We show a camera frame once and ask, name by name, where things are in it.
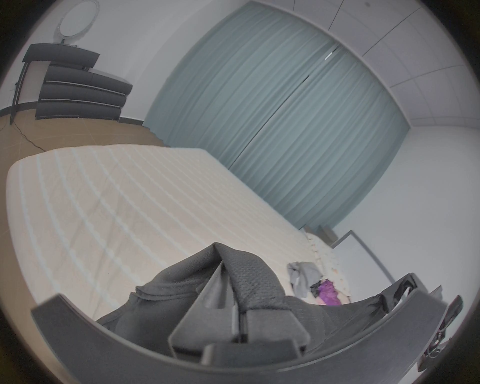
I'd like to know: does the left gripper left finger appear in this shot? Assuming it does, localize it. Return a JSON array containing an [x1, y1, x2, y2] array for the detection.
[[168, 260, 241, 358]]

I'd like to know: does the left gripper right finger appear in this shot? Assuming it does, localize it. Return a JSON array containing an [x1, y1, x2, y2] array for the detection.
[[245, 307, 311, 354]]

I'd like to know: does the bed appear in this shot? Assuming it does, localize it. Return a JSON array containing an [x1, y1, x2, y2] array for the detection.
[[5, 144, 397, 331]]

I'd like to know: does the grey garment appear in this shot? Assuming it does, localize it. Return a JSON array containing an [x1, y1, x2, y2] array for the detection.
[[287, 260, 323, 299]]

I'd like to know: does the purple garment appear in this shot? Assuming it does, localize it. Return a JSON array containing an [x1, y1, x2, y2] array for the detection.
[[317, 279, 344, 307]]

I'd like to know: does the white printed pillow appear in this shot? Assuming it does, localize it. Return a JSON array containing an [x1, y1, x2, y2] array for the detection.
[[305, 232, 352, 301]]

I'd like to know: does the blue-green curtain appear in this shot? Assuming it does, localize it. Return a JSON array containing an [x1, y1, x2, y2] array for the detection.
[[143, 1, 344, 171], [229, 42, 412, 232]]

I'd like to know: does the black chest of drawers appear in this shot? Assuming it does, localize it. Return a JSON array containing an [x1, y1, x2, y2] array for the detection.
[[35, 65, 134, 122]]

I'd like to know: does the black dressing table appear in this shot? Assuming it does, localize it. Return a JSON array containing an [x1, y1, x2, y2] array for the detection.
[[12, 43, 101, 113]]

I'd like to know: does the round white mirror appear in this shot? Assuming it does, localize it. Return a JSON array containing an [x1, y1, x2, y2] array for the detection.
[[56, 0, 100, 47]]

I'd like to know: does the black cable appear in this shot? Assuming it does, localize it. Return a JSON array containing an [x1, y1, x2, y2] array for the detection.
[[8, 80, 49, 153]]

